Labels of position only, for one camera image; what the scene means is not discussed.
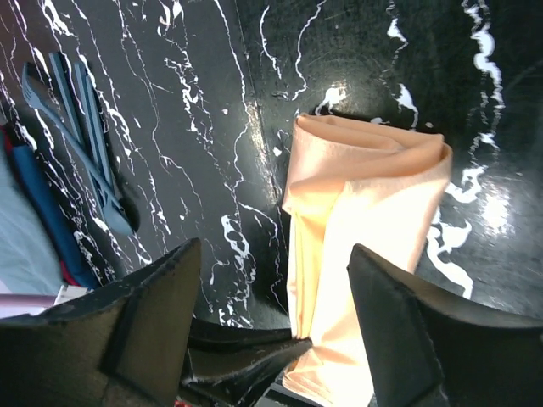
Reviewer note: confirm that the blue plastic fork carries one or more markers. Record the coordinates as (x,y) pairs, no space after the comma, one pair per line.
(34,100)

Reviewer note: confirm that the peach cloth napkin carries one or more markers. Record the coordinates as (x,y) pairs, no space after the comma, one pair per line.
(351,182)

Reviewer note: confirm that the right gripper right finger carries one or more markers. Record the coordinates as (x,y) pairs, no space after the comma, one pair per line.
(426,346)

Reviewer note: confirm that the blue grey folded napkin stack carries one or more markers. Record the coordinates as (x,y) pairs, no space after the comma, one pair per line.
(39,253)

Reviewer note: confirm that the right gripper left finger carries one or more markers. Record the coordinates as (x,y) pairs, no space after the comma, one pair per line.
(120,345)

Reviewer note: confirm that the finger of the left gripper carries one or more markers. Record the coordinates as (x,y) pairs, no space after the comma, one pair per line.
(231,366)

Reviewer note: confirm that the blue plastic knife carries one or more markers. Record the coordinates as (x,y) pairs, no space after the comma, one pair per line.
(69,100)

